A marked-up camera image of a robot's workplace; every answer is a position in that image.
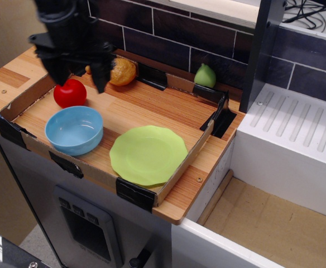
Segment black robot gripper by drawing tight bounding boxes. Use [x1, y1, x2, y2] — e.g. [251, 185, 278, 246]
[28, 18, 115, 94]

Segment light blue plastic bowl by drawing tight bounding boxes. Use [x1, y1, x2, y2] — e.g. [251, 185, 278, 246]
[45, 106, 103, 156]

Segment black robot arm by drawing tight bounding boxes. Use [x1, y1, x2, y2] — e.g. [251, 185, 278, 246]
[28, 1, 115, 93]

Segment green plastic plate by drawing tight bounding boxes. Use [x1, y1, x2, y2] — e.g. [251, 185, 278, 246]
[109, 126, 188, 187]

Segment red toy apple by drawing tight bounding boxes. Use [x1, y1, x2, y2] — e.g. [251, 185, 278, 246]
[54, 79, 87, 108]

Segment toy chicken drumstick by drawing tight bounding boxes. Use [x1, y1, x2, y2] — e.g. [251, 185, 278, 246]
[85, 58, 136, 86]

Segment cardboard tray with black tape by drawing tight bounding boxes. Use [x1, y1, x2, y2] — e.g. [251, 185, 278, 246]
[0, 50, 245, 223]

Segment green toy pear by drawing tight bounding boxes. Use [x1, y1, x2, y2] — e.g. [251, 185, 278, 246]
[194, 64, 216, 88]

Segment toy oven door panel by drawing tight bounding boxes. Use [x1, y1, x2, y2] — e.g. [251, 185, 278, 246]
[54, 185, 123, 267]

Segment white toy sink unit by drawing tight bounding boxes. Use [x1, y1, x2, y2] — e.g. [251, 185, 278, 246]
[172, 85, 326, 267]

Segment dark grey vertical post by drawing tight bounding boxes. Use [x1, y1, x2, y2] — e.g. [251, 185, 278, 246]
[239, 0, 286, 113]

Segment black cables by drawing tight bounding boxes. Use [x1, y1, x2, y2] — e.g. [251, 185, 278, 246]
[282, 0, 326, 31]

